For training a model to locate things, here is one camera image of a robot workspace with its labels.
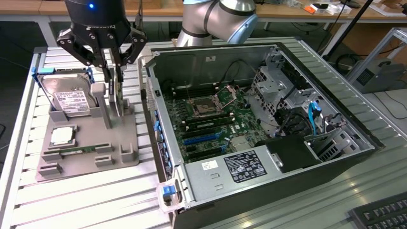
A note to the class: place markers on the orange box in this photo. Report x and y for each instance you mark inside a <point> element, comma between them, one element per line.
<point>310,9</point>

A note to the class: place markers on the wooden desk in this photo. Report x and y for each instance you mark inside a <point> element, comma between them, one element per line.
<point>26,9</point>
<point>286,12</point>

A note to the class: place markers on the black keyboard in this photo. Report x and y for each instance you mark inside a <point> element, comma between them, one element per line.
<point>382,214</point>

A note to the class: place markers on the hard disk with blue bracket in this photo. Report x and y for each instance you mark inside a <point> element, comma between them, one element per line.
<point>69,95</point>

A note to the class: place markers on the metal disk bay cage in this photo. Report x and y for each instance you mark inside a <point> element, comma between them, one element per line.
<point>274,90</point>

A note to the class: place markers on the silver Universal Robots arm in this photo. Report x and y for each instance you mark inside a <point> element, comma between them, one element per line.
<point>197,19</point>

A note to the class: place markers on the open black PC case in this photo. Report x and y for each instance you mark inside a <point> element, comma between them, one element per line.
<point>286,198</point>

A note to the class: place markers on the black intrusion switch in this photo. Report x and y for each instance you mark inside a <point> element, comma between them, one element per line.
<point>157,92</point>

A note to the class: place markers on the long black expansion slot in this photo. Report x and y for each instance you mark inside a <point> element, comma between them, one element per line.
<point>200,134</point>
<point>208,156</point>
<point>205,151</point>

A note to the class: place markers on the blue expansion slot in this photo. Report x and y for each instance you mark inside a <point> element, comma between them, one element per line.
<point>201,140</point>

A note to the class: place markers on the bare green RAM stick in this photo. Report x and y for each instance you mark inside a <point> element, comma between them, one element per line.
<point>78,150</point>

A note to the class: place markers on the graphics card with metal bracket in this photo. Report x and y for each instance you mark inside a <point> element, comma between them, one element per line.
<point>113,95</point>

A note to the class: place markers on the grey power supply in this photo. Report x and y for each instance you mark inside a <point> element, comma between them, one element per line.
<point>204,186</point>

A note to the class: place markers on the short black expansion slot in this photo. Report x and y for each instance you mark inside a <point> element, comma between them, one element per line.
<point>193,148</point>

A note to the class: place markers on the black tripod pole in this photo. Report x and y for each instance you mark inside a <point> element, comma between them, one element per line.
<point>349,26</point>

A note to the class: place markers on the green motherboard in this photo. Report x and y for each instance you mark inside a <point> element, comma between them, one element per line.
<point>242,119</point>

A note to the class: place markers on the metal socket cover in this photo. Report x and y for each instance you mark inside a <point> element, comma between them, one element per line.
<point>228,95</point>

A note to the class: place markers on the white box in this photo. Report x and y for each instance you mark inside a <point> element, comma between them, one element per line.
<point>341,9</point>

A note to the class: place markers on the CPU socket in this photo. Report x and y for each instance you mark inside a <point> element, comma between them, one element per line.
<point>204,107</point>

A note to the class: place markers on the black RAM slot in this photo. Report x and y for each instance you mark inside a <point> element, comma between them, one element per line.
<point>197,94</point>
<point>209,118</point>
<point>194,86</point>
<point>208,115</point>
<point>196,91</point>

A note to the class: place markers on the RAM stick with white label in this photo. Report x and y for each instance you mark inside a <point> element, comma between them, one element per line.
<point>208,124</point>

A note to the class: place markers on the silver CPU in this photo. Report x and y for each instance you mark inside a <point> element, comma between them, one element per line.
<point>63,136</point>

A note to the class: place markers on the black plastic shroud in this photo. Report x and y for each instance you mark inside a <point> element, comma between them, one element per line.
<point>286,155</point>

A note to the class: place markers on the thin socket locking lever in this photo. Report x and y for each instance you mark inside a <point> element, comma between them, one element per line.
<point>189,93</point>

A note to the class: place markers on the grey parts rack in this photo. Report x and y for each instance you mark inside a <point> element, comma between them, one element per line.
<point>89,136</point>

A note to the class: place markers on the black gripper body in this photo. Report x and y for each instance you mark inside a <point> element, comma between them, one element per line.
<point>99,21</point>

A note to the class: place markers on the silver chipset heatsink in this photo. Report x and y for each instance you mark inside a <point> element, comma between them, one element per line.
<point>242,142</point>

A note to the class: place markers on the perforated metal bay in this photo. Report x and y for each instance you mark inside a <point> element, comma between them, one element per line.
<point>330,148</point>

